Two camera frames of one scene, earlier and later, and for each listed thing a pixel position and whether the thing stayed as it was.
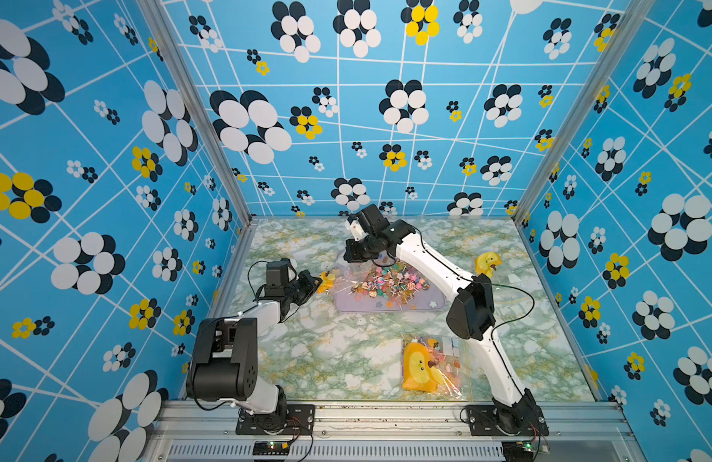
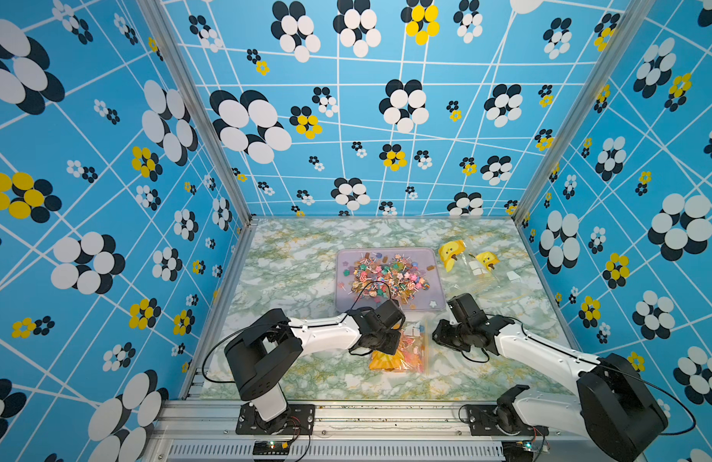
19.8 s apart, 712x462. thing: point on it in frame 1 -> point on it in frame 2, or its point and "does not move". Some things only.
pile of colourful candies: (393, 280) does not move
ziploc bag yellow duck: (339, 275) -> (454, 256)
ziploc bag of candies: (435, 368) -> (412, 354)
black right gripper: (352, 256) -> (440, 336)
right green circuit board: (518, 449) does not move
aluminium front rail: (346, 431) does not move
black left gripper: (310, 287) -> (394, 344)
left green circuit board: (271, 448) does not move
